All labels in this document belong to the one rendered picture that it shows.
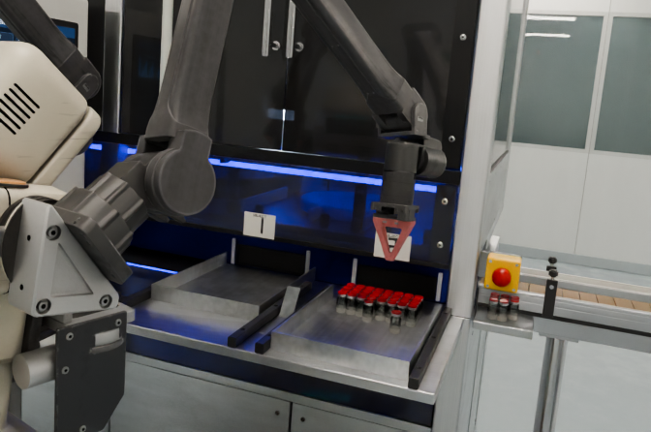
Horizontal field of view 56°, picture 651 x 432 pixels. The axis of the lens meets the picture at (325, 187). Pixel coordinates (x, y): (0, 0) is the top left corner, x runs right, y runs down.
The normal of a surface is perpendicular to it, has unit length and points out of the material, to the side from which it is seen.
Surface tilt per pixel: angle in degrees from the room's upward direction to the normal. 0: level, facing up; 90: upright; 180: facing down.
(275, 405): 90
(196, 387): 90
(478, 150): 90
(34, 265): 82
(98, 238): 90
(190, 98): 75
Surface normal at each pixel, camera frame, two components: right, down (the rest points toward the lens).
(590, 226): -0.33, 0.11
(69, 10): 0.94, 0.12
